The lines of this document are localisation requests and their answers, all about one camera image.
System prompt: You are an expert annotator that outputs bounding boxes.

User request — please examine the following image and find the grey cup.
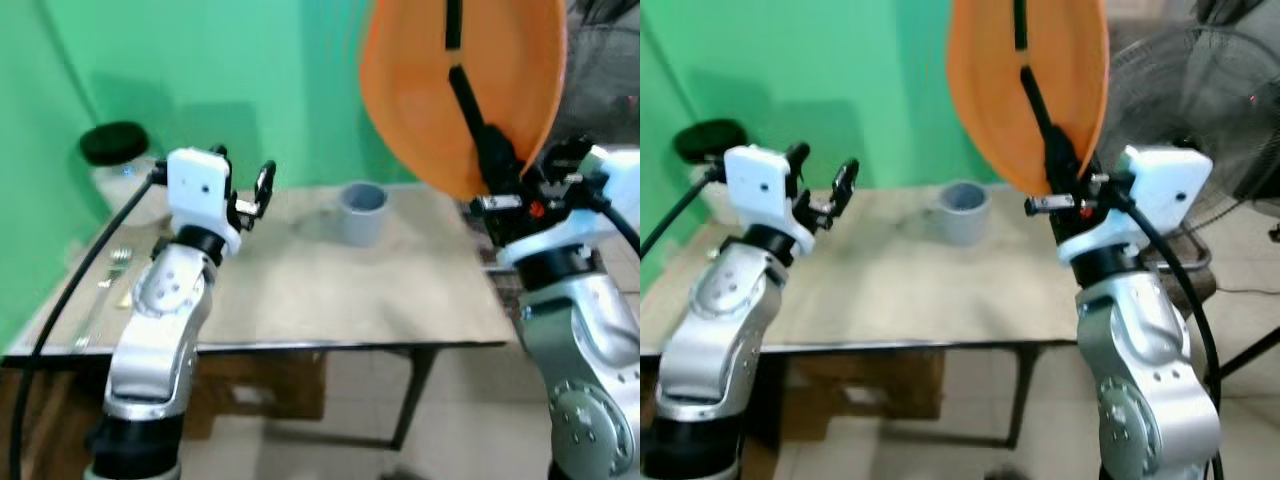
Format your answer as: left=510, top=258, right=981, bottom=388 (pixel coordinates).
left=938, top=181, right=992, bottom=249
left=337, top=181, right=390, bottom=249

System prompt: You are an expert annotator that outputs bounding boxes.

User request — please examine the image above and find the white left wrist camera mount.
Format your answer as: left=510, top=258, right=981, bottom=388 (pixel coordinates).
left=721, top=144, right=808, bottom=257
left=164, top=147, right=247, bottom=257

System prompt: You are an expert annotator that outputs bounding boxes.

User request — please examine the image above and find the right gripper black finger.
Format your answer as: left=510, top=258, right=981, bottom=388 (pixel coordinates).
left=444, top=0, right=523, bottom=193
left=1012, top=0, right=1088, bottom=193

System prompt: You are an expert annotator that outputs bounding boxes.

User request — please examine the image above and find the glass jar with black lid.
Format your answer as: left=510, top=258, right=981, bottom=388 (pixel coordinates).
left=671, top=119, right=748, bottom=227
left=79, top=121, right=168, bottom=227

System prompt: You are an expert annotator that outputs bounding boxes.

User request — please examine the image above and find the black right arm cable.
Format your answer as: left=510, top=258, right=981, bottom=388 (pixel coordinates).
left=1122, top=192, right=1228, bottom=480
left=572, top=188, right=640, bottom=251

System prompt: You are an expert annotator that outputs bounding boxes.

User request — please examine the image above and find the brown cardboard box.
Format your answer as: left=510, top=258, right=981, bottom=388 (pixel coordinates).
left=788, top=350, right=947, bottom=442
left=184, top=350, right=328, bottom=442

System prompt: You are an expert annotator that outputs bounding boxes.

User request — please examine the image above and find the black metal table frame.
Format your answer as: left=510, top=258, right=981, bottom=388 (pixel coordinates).
left=640, top=340, right=1089, bottom=453
left=0, top=340, right=523, bottom=453

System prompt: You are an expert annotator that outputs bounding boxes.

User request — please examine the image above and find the silver fork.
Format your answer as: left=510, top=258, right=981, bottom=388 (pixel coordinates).
left=98, top=247, right=133, bottom=293

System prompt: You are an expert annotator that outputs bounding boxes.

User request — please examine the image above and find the orange plastic bowl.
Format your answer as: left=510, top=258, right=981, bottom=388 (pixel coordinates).
left=945, top=0, right=1112, bottom=197
left=359, top=0, right=569, bottom=202

